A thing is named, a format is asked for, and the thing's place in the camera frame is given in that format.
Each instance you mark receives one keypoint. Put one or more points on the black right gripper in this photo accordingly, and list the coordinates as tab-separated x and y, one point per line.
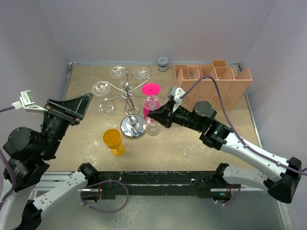
164	115

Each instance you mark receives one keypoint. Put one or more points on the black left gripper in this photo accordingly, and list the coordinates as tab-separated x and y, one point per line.
72	109

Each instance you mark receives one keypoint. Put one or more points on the pink plastic goblet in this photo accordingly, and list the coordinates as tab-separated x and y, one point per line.
152	100

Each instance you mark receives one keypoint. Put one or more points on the tall clear champagne flute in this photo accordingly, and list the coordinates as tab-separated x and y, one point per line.
142	73

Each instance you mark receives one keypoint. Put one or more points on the short clear wine glass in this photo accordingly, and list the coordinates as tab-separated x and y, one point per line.
118	72

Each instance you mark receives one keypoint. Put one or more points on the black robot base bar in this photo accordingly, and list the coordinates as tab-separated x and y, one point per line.
202	184

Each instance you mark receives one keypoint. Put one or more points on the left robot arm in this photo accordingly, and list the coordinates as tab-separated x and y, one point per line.
29	151

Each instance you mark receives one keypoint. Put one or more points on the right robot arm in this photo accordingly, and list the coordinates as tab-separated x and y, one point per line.
276	175

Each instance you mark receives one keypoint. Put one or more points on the chrome wine glass rack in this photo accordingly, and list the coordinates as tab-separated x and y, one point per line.
133	124

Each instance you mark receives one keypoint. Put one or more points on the yellow plastic goblet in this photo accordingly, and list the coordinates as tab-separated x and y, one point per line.
113	140

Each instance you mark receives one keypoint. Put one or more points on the small jar blue patterned lid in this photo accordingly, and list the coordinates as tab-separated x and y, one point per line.
162	64

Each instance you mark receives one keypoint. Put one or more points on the peach plastic organizer box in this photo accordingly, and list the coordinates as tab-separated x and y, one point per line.
229	82

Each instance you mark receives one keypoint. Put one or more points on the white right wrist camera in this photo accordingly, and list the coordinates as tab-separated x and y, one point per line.
177	93

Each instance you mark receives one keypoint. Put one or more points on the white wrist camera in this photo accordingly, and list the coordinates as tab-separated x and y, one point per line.
27	102
177	93

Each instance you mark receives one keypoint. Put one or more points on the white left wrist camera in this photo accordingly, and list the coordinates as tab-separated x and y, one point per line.
27	102

